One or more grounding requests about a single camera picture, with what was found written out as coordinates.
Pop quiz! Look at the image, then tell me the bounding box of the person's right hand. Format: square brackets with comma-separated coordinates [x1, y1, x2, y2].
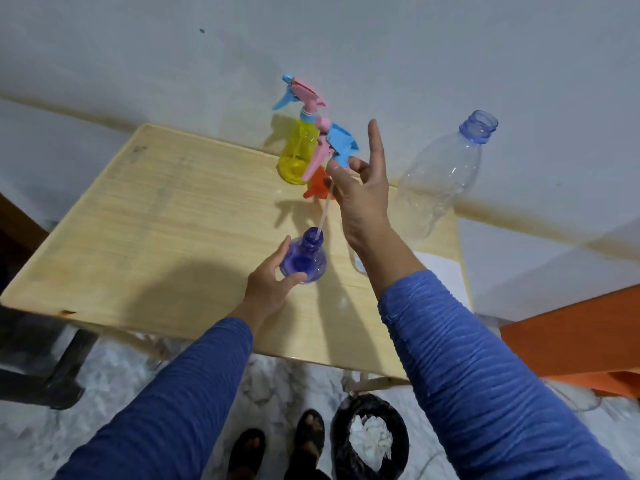
[325, 119, 393, 257]

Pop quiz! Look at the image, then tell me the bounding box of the person's left hand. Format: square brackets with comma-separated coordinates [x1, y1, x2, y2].
[229, 234, 309, 337]

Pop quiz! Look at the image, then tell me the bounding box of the purple spray bottle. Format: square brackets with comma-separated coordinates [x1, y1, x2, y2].
[278, 227, 329, 285]

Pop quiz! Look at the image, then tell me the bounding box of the orange plastic funnel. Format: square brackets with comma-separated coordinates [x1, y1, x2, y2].
[302, 166, 336, 201]

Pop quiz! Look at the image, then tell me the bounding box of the clear plastic water bottle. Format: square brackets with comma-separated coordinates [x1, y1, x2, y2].
[349, 109, 499, 275]

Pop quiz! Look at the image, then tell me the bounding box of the yellow spray bottle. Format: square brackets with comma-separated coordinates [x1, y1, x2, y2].
[276, 117, 321, 186]

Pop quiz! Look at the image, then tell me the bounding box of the person's right forearm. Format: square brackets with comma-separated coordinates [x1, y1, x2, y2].
[352, 234, 631, 480]

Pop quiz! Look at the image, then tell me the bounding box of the person's left forearm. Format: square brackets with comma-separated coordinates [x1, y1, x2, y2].
[52, 304, 256, 480]

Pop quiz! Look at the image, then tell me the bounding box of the person's right black sandal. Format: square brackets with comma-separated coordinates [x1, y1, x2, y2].
[292, 408, 326, 465]

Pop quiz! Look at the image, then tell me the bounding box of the person's black sandal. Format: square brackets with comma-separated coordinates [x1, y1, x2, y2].
[292, 408, 326, 465]
[227, 427, 267, 480]

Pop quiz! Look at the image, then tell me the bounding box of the person's left black sandal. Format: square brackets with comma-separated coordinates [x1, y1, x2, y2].
[227, 427, 267, 480]

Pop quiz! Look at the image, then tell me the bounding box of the person's right leg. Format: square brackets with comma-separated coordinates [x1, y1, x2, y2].
[282, 454, 333, 480]

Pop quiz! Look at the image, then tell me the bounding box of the white paper sheet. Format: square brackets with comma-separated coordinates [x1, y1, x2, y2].
[412, 250, 473, 311]

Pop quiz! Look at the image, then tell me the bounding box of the black mesh basket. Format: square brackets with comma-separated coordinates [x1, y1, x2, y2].
[329, 393, 411, 480]

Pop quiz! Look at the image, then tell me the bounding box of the crumpled white paper waste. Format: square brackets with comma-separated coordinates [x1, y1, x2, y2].
[348, 414, 393, 473]

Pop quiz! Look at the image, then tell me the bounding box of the black plastic stool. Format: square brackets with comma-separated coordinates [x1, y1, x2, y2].
[0, 304, 99, 411]

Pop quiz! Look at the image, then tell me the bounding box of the orange furniture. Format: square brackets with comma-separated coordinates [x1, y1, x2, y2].
[499, 284, 640, 399]

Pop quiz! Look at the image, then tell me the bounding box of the brown wooden door frame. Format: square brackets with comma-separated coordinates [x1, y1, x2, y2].
[0, 192, 51, 255]

